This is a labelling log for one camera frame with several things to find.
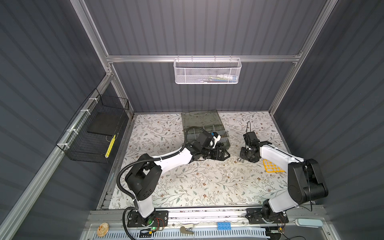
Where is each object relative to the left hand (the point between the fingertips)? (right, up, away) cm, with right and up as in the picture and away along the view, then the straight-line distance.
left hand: (225, 155), depth 82 cm
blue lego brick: (-3, -32, -12) cm, 34 cm away
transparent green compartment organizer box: (-6, +21, +34) cm, 41 cm away
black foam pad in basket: (-63, +18, -5) cm, 66 cm away
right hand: (+15, -3, +11) cm, 19 cm away
